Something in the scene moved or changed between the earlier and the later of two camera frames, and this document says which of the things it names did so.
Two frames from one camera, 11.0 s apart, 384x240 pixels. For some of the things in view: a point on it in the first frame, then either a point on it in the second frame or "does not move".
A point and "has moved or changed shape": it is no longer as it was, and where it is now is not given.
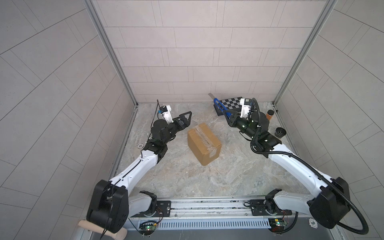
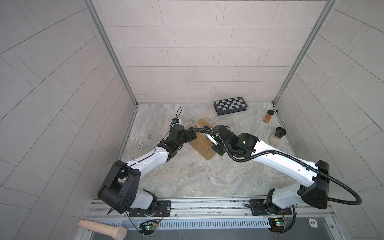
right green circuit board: (277, 224) does not move
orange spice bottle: (270, 113) does not move
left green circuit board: (148, 226) does not move
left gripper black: (181, 122) → (193, 135)
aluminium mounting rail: (221, 208) does not move
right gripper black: (233, 120) → (217, 150)
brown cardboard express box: (204, 143) has moved or changed shape
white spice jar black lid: (280, 132) does not move
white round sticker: (312, 223) does not move
